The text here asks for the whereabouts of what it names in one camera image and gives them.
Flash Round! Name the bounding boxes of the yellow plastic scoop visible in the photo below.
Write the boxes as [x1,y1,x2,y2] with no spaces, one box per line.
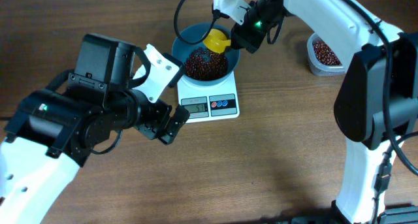
[203,29,231,54]

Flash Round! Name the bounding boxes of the blue plastic bowl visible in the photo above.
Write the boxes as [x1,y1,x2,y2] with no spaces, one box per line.
[171,23,240,86]

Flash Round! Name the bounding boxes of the red beans in bowl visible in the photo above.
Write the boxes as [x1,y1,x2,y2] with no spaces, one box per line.
[185,47,229,81]

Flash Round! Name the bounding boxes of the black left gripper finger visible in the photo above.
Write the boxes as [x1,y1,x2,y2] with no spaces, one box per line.
[157,118,183,145]
[171,105,190,133]

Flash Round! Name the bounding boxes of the clear plastic container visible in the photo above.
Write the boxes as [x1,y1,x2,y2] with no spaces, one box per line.
[307,33,346,76]

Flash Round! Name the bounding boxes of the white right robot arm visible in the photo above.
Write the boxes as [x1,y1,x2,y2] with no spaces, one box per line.
[229,0,417,223]

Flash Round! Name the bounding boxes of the red adzuki beans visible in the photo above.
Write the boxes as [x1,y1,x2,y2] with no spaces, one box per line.
[312,40,341,66]

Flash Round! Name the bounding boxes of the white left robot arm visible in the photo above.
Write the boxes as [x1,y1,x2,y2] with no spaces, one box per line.
[1,33,189,223]

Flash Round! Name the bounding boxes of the white digital kitchen scale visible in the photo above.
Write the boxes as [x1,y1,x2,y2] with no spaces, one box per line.
[178,72,240,123]

